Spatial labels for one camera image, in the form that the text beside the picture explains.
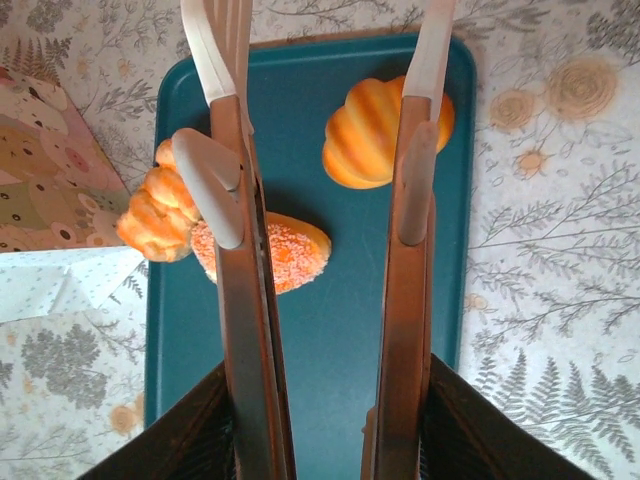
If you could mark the white paper gift bag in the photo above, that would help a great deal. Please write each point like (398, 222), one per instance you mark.
(50, 175)

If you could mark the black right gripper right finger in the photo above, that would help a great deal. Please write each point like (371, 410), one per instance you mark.
(475, 440)

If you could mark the sugared oval fake bread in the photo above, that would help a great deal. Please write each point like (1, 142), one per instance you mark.
(300, 250)

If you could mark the tongs with white tips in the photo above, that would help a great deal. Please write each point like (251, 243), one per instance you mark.
(240, 300)

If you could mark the shell-shaped fake bread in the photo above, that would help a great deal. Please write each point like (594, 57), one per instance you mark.
(360, 140)

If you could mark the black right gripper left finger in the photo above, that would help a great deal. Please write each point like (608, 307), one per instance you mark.
(190, 440)

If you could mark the teal plastic tray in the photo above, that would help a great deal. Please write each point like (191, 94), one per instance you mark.
(325, 325)

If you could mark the twisted golden fake bun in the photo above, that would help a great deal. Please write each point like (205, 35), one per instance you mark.
(155, 220)

